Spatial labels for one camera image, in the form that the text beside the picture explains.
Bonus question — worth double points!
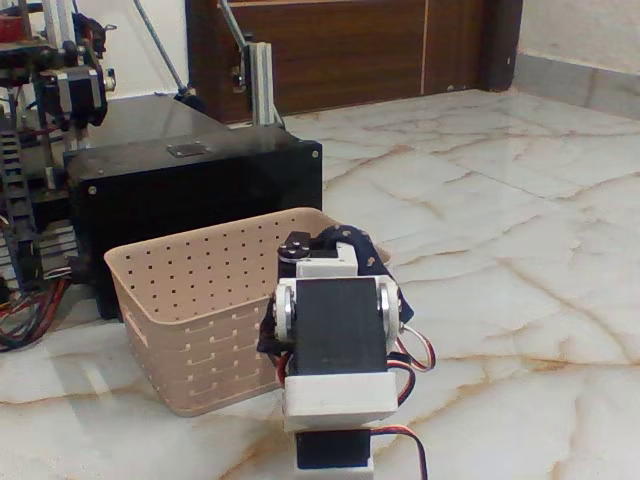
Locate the black cable drag chain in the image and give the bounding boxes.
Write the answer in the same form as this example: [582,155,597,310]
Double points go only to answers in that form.
[0,128,40,292]

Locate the servo cable red white black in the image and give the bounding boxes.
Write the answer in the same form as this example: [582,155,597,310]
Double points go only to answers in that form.
[372,323,437,480]

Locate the dark brown wooden door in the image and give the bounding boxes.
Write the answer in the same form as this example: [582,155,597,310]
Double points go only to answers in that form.
[185,0,524,126]

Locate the threaded metal rod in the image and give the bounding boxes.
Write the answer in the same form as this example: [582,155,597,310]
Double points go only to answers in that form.
[217,0,252,52]
[131,0,202,109]

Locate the beige perforated plastic basket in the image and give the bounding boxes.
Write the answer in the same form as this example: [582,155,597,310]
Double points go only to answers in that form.
[103,206,393,419]

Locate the metal frame machine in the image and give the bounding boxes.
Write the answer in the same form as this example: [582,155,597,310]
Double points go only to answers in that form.
[0,0,117,301]

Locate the aluminium extrusion post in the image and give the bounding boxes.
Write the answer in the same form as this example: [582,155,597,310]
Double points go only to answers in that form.
[231,41,285,129]

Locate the red and black wire bundle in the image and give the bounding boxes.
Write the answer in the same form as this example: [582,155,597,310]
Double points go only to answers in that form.
[0,276,70,352]

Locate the small metal plate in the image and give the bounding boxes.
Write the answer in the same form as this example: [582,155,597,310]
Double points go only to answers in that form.
[165,142,208,159]

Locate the black box enclosure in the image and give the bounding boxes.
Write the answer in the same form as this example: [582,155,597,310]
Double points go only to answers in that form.
[63,94,324,322]

